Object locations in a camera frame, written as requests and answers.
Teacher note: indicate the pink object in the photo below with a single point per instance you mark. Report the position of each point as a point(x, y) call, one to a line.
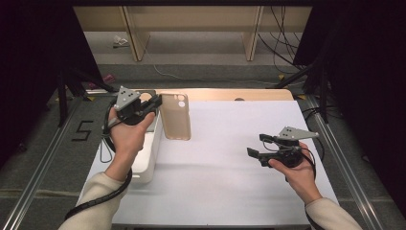
point(108, 78)

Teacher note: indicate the dark table grommet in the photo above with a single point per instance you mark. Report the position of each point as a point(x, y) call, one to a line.
point(239, 99)

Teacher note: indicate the light wooden shelf unit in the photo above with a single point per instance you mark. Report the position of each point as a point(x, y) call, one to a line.
point(191, 19)

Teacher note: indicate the metal floor rail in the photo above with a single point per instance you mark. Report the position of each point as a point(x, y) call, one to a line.
point(348, 166)
point(35, 182)

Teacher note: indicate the person's left hand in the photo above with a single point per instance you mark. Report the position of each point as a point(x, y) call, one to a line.
point(129, 140)

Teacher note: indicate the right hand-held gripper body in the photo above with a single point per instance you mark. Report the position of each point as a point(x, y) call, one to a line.
point(295, 133)

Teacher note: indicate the dark curtain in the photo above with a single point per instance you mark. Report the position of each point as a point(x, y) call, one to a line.
point(32, 64)
point(367, 80)

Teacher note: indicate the grey phone case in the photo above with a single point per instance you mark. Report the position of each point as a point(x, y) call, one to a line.
point(153, 124)

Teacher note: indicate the beige phone case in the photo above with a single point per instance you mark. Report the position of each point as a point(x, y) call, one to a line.
point(175, 121)

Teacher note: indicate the white table sheet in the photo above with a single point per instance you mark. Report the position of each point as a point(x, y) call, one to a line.
point(223, 198)

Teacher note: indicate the white storage box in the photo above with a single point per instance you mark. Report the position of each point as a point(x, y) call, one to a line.
point(146, 159)

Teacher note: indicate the person's right hand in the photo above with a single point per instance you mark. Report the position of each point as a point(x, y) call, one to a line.
point(301, 179)

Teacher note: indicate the black metal stand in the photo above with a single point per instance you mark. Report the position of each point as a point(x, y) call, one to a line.
point(323, 102)
point(62, 102)

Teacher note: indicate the yellow floor tape piece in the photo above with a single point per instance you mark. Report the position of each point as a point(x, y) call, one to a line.
point(90, 98)
point(281, 77)
point(301, 96)

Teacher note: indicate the crumpled white paper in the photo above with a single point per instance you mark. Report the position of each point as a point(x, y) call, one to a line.
point(119, 41)

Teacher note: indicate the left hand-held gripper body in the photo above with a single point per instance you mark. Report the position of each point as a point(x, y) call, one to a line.
point(126, 99)

